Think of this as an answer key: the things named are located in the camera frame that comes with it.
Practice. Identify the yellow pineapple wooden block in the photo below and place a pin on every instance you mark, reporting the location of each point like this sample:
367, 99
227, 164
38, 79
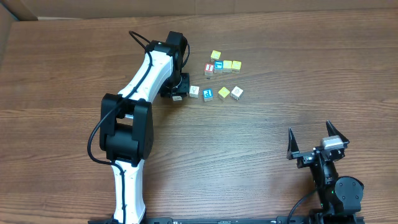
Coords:
236, 66

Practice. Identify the blue P wooden block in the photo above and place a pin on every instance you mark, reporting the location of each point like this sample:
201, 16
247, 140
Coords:
208, 95

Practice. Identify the blue letter wooden block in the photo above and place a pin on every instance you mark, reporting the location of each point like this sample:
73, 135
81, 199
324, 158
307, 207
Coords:
218, 66

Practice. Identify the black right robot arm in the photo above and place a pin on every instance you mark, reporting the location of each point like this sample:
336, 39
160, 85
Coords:
340, 196

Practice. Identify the yellow top middle block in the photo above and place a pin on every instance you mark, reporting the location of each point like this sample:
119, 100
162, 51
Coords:
227, 66

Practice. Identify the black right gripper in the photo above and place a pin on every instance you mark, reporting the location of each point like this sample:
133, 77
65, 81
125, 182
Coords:
313, 154

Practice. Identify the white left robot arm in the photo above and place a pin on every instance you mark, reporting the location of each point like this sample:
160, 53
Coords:
126, 131

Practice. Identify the M letter wooden block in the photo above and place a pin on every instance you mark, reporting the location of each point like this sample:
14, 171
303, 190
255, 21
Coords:
194, 91

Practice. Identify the red I wooden block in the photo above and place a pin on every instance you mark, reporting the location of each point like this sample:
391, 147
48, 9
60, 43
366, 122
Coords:
209, 69

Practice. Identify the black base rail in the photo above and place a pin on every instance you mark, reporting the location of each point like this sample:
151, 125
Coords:
277, 220

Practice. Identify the green letter wooden block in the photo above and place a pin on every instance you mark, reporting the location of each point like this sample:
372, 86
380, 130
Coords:
177, 98

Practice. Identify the green Z wooden block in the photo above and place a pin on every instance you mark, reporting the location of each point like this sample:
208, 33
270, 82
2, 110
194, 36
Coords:
236, 93

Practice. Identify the yellow mushroom wooden block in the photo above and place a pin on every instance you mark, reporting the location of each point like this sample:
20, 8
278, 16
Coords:
223, 93

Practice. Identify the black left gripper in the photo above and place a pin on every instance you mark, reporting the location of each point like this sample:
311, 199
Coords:
173, 93

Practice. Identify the yellow back wooden block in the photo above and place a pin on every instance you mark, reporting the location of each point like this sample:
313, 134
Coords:
215, 55

